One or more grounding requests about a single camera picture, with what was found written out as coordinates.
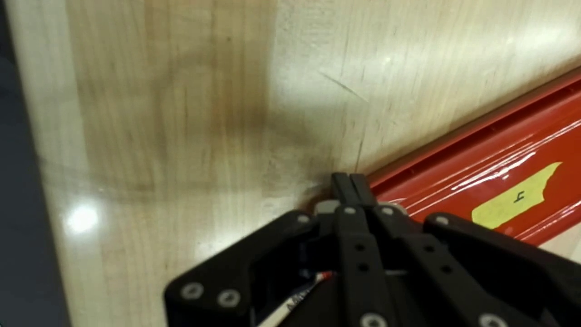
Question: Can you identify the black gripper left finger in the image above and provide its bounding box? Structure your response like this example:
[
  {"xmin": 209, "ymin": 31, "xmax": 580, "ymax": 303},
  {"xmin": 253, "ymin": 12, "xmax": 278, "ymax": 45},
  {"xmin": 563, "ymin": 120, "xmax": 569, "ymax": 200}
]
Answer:
[{"xmin": 331, "ymin": 172, "xmax": 356, "ymax": 205}]

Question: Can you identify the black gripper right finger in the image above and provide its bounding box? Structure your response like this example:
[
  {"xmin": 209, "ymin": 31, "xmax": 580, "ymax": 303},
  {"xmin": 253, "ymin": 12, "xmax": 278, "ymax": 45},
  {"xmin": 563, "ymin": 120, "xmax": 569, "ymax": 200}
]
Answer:
[{"xmin": 351, "ymin": 174, "xmax": 378, "ymax": 205}]

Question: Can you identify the red rectangular plastic lid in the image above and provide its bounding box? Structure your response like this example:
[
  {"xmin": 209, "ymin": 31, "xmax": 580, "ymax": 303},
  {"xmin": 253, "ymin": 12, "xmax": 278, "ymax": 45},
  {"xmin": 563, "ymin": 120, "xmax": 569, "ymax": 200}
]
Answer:
[{"xmin": 371, "ymin": 69, "xmax": 581, "ymax": 245}]

